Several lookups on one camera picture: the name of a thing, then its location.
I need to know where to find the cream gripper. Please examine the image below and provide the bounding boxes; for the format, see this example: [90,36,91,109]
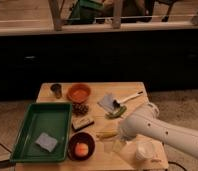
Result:
[103,139,129,153]

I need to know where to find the yellow banana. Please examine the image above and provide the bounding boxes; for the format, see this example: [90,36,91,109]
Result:
[96,131,117,139]

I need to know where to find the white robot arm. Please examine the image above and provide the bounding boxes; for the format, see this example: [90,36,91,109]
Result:
[116,102,198,159]

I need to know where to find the dark maroon bowl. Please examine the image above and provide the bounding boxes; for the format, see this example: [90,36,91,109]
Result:
[68,132,95,161]

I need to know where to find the orange red bowl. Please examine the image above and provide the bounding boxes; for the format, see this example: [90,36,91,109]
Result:
[67,83,91,103]

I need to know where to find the white plastic cup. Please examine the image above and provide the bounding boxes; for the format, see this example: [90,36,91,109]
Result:
[135,141,156,161]

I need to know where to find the green leafy vegetable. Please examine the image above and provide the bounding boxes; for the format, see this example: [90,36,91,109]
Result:
[105,106,127,119]

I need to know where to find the orange fruit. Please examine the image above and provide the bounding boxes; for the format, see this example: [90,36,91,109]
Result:
[75,143,89,157]

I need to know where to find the wooden table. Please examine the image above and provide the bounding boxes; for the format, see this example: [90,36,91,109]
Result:
[14,82,170,171]

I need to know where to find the blue grey cloth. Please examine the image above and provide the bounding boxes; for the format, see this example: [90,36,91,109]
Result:
[98,93,115,112]

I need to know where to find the pine cone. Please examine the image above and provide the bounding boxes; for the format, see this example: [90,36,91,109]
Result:
[72,103,89,116]

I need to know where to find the blue sponge in tray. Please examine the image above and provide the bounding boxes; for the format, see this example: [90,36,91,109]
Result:
[35,133,58,152]

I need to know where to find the green plastic tray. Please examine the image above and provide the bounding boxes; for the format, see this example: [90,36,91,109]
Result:
[10,102,72,163]

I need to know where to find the dark metal cup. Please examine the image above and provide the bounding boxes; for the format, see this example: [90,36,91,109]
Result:
[50,83,62,99]

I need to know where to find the black floor cable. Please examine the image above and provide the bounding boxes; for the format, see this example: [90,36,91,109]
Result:
[167,161,190,171]

